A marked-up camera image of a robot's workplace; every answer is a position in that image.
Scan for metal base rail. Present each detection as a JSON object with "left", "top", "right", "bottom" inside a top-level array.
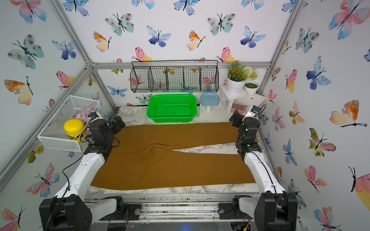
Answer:
[{"left": 83, "top": 192, "right": 301, "bottom": 231}]

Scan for small white pot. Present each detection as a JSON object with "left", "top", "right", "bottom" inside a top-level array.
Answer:
[{"left": 243, "top": 82, "right": 259, "bottom": 96}]

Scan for white potted flower plant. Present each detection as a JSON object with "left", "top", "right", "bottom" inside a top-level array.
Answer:
[{"left": 226, "top": 60, "right": 258, "bottom": 95}]

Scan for black wire wall basket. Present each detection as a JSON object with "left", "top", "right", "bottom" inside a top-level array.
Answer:
[{"left": 129, "top": 60, "right": 220, "bottom": 94}]

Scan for yellow lidded jar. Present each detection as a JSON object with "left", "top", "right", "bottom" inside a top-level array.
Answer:
[{"left": 64, "top": 119, "right": 86, "bottom": 143}]

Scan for pink shells bag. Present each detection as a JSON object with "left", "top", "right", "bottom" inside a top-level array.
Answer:
[{"left": 72, "top": 108, "right": 93, "bottom": 125}]

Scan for light blue round plate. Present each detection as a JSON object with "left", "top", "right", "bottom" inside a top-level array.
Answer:
[{"left": 200, "top": 92, "right": 220, "bottom": 106}]

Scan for white step shelf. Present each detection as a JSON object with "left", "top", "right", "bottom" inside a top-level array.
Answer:
[{"left": 199, "top": 86, "right": 266, "bottom": 122}]

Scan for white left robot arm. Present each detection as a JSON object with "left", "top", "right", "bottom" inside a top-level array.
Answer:
[{"left": 39, "top": 112, "right": 128, "bottom": 231}]

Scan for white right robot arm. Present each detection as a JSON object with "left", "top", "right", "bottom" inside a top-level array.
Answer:
[{"left": 218, "top": 105, "right": 298, "bottom": 231}]

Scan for white mesh wall basket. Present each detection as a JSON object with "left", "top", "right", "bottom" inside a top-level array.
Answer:
[{"left": 37, "top": 95, "right": 101, "bottom": 152}]

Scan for brown long pants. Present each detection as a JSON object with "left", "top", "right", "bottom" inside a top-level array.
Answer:
[{"left": 92, "top": 123, "right": 254, "bottom": 190}]

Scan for green plastic basket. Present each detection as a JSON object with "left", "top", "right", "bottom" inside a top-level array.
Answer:
[{"left": 146, "top": 94, "right": 198, "bottom": 123}]

